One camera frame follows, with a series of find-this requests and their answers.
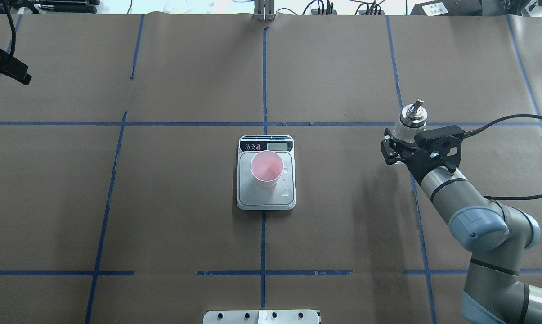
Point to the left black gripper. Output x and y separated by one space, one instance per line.
6 65

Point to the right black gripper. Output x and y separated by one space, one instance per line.
417 163

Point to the glass sauce bottle steel cap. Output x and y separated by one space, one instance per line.
412 120

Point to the pink paper cup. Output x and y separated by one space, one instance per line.
266 167

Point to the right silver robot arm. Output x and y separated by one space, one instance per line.
496 234

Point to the silver digital kitchen scale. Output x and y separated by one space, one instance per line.
251 196

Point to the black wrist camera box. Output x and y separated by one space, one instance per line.
424 139

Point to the aluminium frame post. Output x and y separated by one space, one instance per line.
264 10

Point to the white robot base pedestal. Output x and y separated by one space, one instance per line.
281 316

